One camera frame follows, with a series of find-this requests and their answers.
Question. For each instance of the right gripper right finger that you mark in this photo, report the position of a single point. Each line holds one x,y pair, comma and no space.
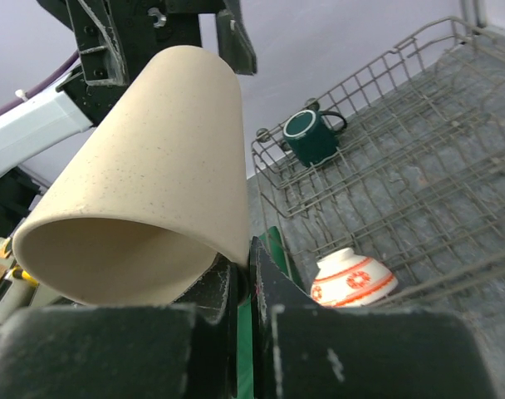
303,350

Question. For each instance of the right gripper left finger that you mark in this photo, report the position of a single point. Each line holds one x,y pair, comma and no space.
187,349

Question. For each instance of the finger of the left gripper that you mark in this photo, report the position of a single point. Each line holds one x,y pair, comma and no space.
234,44
102,57

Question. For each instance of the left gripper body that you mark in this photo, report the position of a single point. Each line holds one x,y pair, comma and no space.
145,28

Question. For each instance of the beige cup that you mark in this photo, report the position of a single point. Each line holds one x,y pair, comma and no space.
154,196

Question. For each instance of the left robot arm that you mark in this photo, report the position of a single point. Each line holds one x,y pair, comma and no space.
41,118

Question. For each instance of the white red pattern bowl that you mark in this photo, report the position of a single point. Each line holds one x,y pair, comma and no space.
347,279

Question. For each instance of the dark green mug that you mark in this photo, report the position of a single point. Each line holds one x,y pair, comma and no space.
310,138

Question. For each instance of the grey wire dish rack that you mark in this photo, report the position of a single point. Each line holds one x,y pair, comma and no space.
418,178

